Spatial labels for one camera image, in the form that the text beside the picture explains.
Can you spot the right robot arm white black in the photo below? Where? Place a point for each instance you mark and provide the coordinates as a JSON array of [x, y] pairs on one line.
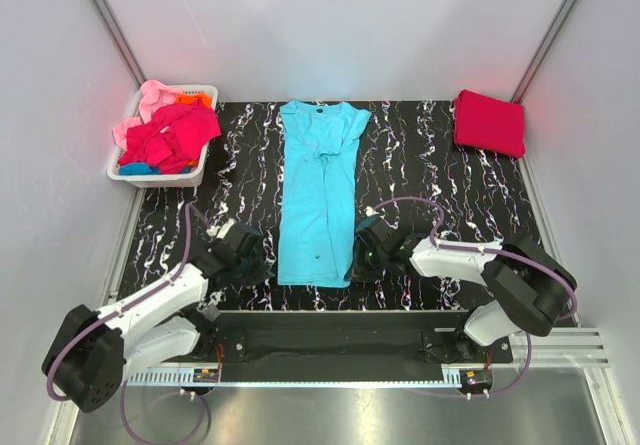
[[531, 291]]

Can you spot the light pink t shirt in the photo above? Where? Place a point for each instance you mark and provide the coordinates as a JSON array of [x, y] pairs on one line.
[[154, 95]]

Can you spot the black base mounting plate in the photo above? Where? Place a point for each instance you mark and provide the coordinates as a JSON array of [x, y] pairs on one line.
[[304, 347]]

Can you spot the white plastic laundry basket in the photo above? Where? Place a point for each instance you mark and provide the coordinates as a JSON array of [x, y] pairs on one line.
[[191, 179]]

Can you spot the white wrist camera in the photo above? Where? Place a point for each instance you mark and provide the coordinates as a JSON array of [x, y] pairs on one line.
[[370, 211], [220, 231]]

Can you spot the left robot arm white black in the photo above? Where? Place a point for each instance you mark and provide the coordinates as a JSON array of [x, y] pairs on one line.
[[95, 351]]

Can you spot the blue t shirt in basket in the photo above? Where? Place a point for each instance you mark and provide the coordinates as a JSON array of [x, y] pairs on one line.
[[143, 169]]

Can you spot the cyan t shirt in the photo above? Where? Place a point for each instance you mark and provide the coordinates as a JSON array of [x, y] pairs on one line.
[[317, 226]]

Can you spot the folded red t shirt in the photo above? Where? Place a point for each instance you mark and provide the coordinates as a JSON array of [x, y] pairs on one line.
[[490, 124]]

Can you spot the magenta t shirt in basket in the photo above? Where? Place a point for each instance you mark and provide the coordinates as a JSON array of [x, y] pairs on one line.
[[172, 139]]

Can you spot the aluminium frame rail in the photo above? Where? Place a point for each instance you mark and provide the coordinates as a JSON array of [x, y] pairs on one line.
[[569, 348]]

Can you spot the orange t shirt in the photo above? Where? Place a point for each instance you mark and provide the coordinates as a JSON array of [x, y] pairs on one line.
[[186, 99]]

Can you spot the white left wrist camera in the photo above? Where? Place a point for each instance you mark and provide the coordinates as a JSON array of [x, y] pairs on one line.
[[220, 231]]

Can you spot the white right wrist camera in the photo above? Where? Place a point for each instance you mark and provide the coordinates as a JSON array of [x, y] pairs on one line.
[[370, 211]]

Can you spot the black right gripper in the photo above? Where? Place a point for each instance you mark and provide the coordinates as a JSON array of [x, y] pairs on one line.
[[358, 272]]

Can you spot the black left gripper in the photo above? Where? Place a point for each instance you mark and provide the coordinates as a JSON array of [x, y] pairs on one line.
[[261, 272]]

